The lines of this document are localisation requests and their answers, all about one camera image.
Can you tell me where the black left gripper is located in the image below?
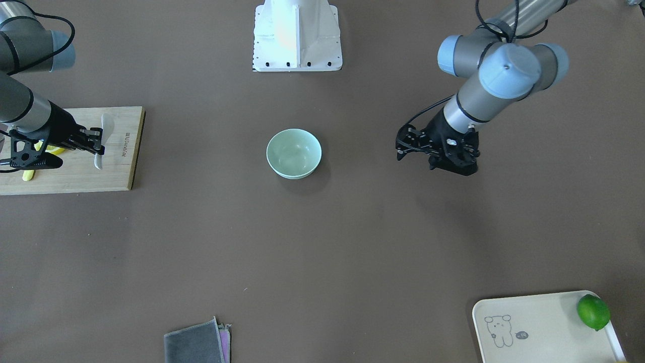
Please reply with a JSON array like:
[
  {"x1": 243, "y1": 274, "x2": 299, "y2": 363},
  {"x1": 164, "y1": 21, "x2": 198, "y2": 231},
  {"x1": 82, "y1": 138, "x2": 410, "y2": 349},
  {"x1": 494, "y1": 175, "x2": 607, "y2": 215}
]
[{"x1": 396, "y1": 111, "x2": 481, "y2": 175}]

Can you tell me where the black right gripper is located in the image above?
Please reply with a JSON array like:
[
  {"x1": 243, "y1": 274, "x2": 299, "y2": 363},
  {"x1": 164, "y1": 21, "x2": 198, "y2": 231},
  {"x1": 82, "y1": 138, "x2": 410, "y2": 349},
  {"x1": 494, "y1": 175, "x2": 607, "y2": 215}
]
[{"x1": 30, "y1": 103, "x2": 105, "y2": 156}]

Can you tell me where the white ceramic spoon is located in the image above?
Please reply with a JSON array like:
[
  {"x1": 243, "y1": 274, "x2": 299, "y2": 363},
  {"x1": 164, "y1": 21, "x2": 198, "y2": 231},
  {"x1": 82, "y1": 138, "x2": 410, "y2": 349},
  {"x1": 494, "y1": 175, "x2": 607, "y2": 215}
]
[{"x1": 94, "y1": 112, "x2": 115, "y2": 170}]

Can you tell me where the light green bowl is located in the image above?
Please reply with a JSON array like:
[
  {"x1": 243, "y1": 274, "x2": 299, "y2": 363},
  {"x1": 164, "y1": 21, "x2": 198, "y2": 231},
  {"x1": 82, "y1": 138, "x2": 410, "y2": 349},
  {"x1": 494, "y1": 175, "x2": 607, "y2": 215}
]
[{"x1": 266, "y1": 129, "x2": 323, "y2": 180}]

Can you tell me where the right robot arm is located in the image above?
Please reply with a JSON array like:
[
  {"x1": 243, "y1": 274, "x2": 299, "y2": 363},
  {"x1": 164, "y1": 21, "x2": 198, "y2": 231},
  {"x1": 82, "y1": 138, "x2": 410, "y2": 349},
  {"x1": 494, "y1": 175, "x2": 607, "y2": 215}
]
[{"x1": 2, "y1": 1, "x2": 105, "y2": 155}]

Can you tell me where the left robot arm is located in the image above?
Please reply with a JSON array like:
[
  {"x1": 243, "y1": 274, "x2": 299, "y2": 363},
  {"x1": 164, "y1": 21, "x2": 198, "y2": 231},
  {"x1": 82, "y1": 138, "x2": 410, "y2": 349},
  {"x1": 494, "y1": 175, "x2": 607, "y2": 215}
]
[{"x1": 395, "y1": 1, "x2": 570, "y2": 175}]

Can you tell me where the bamboo cutting board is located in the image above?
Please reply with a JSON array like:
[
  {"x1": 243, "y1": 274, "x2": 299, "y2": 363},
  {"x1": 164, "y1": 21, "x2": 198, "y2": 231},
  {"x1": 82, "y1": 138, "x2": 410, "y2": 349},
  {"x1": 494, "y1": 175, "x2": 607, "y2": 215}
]
[{"x1": 1, "y1": 106, "x2": 145, "y2": 196}]

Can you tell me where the yellow plastic knife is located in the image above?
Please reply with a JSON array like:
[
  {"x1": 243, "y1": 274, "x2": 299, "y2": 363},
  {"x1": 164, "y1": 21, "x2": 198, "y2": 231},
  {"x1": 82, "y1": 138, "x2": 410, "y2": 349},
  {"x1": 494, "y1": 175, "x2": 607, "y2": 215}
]
[{"x1": 22, "y1": 142, "x2": 66, "y2": 182}]

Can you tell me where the beige cartoon tray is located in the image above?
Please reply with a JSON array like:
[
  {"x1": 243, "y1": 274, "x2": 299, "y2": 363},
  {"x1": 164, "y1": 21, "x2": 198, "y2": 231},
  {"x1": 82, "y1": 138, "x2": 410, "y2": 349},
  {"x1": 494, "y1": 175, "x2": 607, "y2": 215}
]
[{"x1": 472, "y1": 291, "x2": 626, "y2": 362}]

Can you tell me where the grey folded cloth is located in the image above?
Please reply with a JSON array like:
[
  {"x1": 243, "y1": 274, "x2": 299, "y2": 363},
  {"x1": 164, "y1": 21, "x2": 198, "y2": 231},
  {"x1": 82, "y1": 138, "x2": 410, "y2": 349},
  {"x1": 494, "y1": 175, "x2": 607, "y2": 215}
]
[{"x1": 164, "y1": 317, "x2": 232, "y2": 362}]

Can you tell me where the green lime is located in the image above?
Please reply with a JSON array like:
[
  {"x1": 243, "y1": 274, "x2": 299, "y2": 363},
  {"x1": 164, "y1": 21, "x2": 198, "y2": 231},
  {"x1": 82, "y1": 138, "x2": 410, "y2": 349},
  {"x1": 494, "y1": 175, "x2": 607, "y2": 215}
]
[{"x1": 576, "y1": 294, "x2": 611, "y2": 331}]

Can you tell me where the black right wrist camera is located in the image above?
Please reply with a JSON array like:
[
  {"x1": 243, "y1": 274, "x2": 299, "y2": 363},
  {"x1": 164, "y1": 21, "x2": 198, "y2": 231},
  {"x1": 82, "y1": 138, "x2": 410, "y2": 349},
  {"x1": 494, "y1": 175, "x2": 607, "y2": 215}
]
[{"x1": 1, "y1": 130, "x2": 63, "y2": 174}]

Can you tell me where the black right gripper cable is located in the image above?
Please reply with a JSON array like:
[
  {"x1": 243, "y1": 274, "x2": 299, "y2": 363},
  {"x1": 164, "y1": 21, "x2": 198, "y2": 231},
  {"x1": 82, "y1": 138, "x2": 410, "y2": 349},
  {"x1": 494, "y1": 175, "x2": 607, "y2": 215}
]
[{"x1": 0, "y1": 13, "x2": 76, "y2": 76}]

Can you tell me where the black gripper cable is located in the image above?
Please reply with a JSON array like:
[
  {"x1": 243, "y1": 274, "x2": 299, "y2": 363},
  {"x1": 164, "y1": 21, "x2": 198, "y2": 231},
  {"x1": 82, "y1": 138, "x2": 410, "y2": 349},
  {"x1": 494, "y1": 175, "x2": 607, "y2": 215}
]
[
  {"x1": 0, "y1": 13, "x2": 76, "y2": 76},
  {"x1": 403, "y1": 0, "x2": 550, "y2": 132}
]

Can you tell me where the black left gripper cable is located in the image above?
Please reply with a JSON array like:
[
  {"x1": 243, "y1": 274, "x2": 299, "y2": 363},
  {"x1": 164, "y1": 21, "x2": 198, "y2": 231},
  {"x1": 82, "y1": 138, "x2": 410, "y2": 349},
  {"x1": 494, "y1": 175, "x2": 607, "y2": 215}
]
[{"x1": 403, "y1": 0, "x2": 550, "y2": 132}]

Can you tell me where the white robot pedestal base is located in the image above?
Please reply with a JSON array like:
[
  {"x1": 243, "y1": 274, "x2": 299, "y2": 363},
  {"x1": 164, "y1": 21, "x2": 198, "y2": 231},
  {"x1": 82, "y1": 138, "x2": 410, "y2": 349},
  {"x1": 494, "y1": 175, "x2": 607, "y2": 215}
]
[{"x1": 252, "y1": 1, "x2": 343, "y2": 72}]

